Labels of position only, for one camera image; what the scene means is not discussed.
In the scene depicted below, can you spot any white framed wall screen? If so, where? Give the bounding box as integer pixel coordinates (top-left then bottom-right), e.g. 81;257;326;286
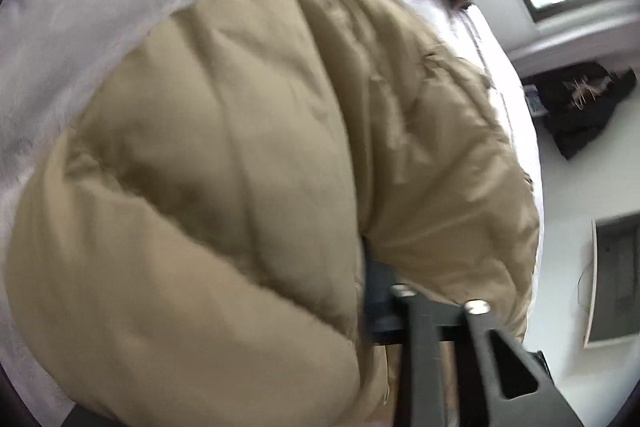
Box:
582;214;640;350

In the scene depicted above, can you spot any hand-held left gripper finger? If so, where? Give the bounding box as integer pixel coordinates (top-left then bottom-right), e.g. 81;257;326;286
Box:
362;239;583;427

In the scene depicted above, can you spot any khaki puffer jacket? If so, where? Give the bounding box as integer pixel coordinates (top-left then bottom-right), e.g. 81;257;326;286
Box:
5;0;543;427

